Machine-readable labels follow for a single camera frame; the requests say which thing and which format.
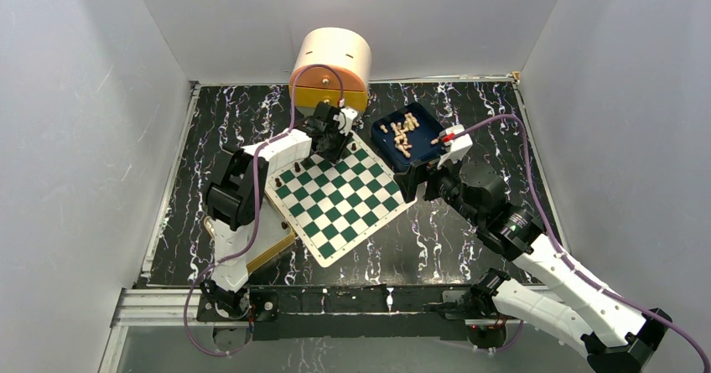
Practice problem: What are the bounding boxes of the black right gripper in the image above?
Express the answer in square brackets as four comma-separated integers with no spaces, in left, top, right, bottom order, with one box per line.
[392,148,482,227]

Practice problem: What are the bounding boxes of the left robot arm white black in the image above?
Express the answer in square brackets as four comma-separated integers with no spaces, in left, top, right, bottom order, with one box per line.
[202,102,360,319]

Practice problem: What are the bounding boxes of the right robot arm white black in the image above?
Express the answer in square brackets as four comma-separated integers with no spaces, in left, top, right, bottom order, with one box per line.
[394,162,667,372]

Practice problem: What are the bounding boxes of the pile of light chess pieces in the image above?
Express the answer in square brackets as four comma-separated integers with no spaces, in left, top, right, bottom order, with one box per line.
[379,112,420,158]

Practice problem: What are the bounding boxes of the green white chess board mat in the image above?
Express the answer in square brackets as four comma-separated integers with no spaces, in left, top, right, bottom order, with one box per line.
[266,135,413,267]

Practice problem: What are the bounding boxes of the blue square tray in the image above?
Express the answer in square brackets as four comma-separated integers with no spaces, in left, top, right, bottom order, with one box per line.
[371,102,444,173]

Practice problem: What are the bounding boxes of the round wooden drawer cabinet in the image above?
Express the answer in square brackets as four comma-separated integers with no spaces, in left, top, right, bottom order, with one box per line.
[289,27,371,116]

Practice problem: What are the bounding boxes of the gold metal tin tray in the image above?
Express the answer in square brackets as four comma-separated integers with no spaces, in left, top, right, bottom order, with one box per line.
[204,199,296,273]

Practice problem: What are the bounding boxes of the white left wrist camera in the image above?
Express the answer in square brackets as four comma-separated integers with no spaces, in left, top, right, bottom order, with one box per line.
[335,106,360,136]

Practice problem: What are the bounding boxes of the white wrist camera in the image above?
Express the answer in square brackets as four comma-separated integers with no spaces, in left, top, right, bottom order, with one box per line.
[335,106,360,136]
[437,124,473,169]

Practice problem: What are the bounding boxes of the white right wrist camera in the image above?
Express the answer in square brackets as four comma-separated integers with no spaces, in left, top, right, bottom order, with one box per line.
[437,124,473,169]

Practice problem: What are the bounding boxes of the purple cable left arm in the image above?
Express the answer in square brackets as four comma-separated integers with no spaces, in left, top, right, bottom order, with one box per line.
[183,64,346,358]

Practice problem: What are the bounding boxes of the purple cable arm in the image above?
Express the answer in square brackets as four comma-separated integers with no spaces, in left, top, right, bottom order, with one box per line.
[183,64,346,358]
[452,113,711,373]

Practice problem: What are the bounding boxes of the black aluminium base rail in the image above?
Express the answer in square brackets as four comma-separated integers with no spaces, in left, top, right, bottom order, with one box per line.
[111,284,557,355]

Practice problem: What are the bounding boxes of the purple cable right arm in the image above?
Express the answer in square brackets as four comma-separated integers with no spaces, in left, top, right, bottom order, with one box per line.
[452,113,711,373]

